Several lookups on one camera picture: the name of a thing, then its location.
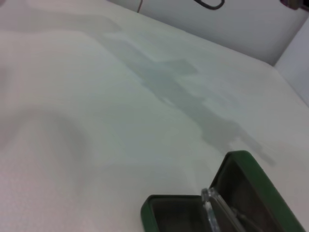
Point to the green glasses case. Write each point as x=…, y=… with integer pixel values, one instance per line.
x=145, y=212

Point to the clear white glasses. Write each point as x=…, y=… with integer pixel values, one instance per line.
x=212, y=217

